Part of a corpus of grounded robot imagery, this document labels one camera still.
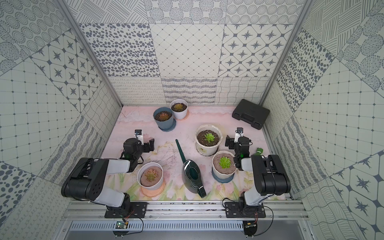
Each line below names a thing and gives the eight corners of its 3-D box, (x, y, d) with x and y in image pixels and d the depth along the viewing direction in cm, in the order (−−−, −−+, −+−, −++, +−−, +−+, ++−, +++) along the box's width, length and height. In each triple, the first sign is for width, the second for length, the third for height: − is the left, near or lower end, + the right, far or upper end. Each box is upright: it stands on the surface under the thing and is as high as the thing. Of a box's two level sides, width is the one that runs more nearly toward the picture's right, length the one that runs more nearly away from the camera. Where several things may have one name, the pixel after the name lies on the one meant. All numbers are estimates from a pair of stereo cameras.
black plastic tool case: (230, 117, 116) (232, 113, 112) (241, 102, 127) (242, 97, 123) (260, 131, 107) (262, 126, 103) (268, 113, 118) (271, 109, 114)
